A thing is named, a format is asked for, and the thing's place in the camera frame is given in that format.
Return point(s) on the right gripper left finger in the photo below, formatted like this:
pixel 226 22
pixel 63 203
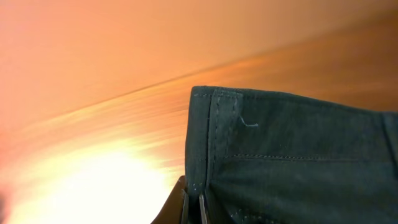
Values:
pixel 175 208

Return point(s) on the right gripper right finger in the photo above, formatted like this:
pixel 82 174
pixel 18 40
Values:
pixel 204 218

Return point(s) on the black shorts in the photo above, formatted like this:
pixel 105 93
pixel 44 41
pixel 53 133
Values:
pixel 272 157

